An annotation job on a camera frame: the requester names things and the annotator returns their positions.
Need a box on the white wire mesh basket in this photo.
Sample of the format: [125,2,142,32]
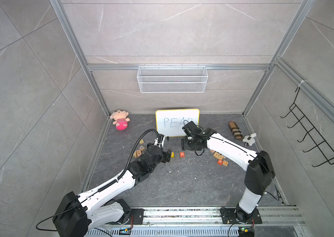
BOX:
[136,66,208,93]

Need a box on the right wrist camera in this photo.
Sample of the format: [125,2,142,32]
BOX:
[182,121,201,140]

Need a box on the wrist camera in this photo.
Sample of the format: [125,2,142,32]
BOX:
[182,121,201,140]
[154,134,165,150]

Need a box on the yellow framed whiteboard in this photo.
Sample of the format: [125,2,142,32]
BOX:
[155,109,200,137]

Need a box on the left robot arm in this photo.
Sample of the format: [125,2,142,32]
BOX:
[52,144,172,237]

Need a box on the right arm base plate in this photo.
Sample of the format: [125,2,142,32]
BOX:
[219,206,262,224]

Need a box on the black wire hook rack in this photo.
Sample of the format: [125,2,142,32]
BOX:
[280,87,334,167]

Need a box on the striped brown glasses case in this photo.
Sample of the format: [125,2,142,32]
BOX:
[229,121,243,140]

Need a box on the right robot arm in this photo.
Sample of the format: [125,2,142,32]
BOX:
[182,122,275,223]

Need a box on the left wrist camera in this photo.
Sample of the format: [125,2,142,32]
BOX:
[154,134,165,150]

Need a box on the pink plush doll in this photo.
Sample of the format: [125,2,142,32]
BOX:
[110,110,130,130]

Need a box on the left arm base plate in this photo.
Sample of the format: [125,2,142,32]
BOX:
[123,208,145,225]

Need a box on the wooden picture block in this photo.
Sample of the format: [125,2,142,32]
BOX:
[135,150,142,158]

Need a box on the white plush dog toy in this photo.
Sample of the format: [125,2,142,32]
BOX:
[242,133,257,146]

